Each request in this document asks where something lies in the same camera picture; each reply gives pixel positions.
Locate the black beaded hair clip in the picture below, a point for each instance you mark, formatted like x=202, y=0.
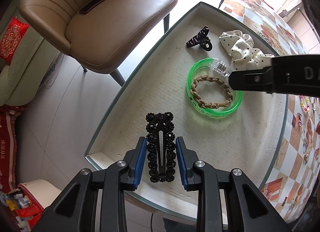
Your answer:
x=161, y=147

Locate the small silver earring clip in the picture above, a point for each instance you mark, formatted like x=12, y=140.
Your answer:
x=299, y=119

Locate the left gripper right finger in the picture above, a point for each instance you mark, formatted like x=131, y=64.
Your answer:
x=247, y=208

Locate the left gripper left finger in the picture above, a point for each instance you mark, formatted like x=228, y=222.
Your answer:
x=74, y=209

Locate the tan leather chair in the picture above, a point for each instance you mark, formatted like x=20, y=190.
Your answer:
x=99, y=34

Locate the green translucent bangle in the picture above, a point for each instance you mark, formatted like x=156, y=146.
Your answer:
x=208, y=93

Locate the patterned vinyl tablecloth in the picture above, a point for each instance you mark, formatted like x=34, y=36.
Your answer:
x=289, y=165

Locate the red patterned blanket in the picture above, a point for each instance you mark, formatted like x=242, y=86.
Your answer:
x=8, y=146

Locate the pale green sofa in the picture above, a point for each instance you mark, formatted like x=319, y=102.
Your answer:
x=22, y=78

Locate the red embroidered cushion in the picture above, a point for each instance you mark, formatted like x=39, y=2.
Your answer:
x=11, y=39

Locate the white polka dot scrunchie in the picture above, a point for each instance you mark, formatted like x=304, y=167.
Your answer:
x=244, y=55

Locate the black claw hair clip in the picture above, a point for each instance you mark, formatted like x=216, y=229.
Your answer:
x=201, y=39

